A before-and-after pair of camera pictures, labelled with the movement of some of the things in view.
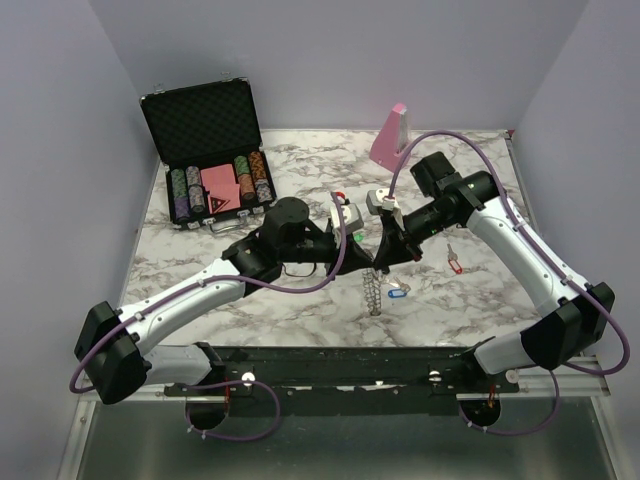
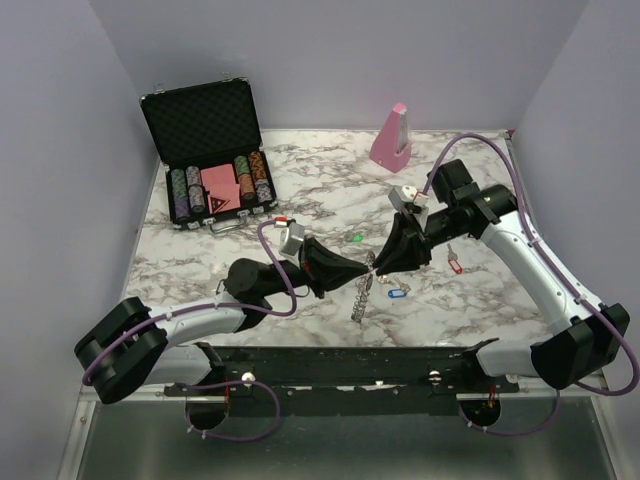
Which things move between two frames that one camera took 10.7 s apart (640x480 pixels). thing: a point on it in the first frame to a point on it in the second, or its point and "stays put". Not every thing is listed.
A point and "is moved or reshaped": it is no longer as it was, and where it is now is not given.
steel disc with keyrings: x=372 y=279 is moved or reshaped
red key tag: x=455 y=266 stays put
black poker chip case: x=208 y=137 stays put
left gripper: x=354 y=257 to x=323 y=269
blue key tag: x=397 y=293 stays put
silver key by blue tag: x=403 y=286 stays put
